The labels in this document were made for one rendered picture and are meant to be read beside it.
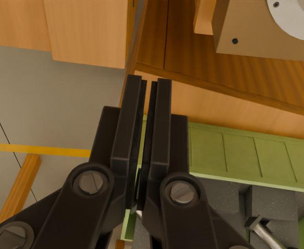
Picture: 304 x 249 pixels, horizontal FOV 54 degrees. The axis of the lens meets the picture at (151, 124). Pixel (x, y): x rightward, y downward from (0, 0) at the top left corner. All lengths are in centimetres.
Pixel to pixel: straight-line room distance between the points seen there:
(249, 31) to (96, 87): 140
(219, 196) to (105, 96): 112
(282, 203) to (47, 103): 149
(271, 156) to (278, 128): 9
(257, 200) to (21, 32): 75
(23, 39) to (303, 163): 71
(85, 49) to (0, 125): 178
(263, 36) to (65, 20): 32
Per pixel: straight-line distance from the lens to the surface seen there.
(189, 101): 77
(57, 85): 187
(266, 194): 97
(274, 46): 51
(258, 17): 48
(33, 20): 60
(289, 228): 105
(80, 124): 206
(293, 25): 49
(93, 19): 54
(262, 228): 96
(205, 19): 58
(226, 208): 91
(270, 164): 81
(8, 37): 64
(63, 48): 58
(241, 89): 81
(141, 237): 92
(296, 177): 81
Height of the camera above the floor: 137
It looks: 45 degrees down
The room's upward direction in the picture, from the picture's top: 174 degrees counter-clockwise
